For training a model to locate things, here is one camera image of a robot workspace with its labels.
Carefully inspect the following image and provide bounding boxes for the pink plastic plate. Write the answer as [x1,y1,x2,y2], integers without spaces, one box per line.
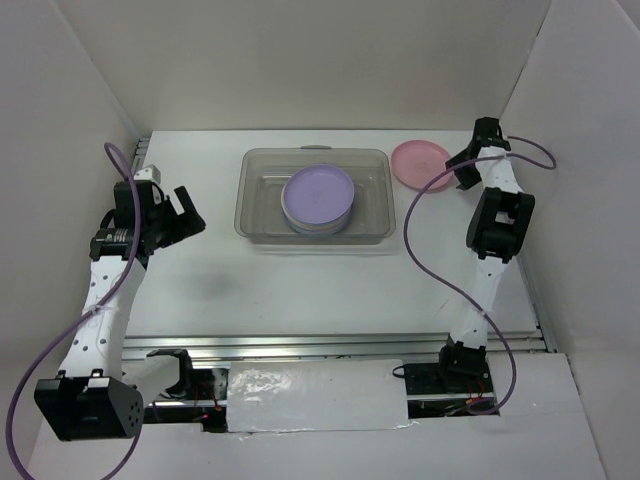
[390,140,451,191]

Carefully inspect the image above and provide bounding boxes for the cream plastic plate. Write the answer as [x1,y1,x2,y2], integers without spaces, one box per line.
[282,214,353,235]

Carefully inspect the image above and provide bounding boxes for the white watermelon pattern plate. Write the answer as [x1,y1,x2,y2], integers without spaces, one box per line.
[287,217,356,237]

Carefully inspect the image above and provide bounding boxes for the purple plastic plate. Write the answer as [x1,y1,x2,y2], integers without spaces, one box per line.
[281,164,355,225]

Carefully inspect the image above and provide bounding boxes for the blue plastic plate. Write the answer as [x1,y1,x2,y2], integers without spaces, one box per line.
[283,208,352,233]

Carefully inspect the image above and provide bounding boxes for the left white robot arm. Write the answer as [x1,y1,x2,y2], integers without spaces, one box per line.
[34,179,206,441]

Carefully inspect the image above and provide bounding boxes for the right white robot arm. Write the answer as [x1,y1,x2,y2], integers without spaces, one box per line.
[435,117,535,392]

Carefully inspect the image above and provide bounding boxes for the clear plastic bin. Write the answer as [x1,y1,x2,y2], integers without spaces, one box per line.
[235,147,396,247]

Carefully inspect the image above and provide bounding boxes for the white front cover panel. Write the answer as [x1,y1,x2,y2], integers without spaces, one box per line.
[226,359,410,433]

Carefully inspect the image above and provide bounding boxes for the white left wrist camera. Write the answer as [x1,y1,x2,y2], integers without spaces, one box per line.
[134,165,161,186]

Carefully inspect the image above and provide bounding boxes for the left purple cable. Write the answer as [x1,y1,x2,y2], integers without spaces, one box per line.
[4,143,156,479]

